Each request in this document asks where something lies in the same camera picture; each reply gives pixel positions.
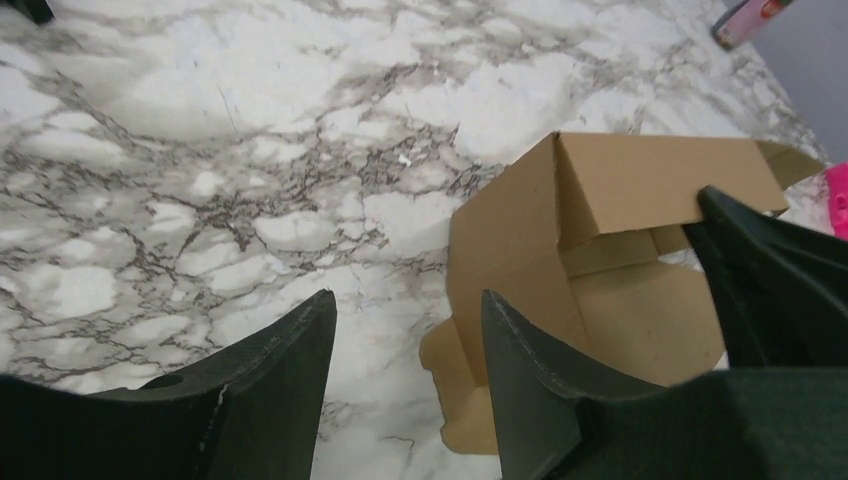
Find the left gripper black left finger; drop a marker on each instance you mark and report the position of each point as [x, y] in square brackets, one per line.
[249, 411]

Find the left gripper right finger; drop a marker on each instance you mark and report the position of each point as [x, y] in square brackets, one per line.
[560, 414]

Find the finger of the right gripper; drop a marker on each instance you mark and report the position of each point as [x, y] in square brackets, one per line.
[779, 289]

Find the brown cardboard box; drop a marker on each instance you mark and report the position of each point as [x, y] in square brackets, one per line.
[573, 235]

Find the pink marker pen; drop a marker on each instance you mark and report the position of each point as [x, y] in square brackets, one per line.
[837, 184]

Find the pink glitter bottle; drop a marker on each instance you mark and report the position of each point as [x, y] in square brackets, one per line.
[738, 24]

